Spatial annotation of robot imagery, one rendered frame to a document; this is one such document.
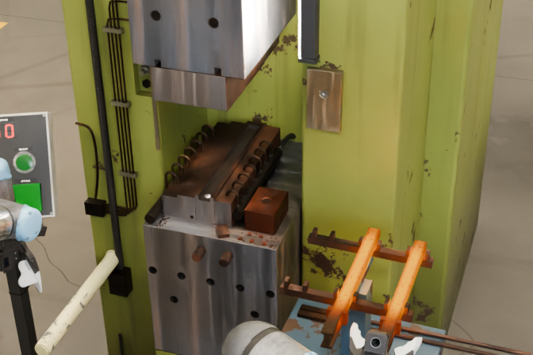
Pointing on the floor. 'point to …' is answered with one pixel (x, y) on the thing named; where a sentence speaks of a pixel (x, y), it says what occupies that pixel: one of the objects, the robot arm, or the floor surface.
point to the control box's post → (22, 312)
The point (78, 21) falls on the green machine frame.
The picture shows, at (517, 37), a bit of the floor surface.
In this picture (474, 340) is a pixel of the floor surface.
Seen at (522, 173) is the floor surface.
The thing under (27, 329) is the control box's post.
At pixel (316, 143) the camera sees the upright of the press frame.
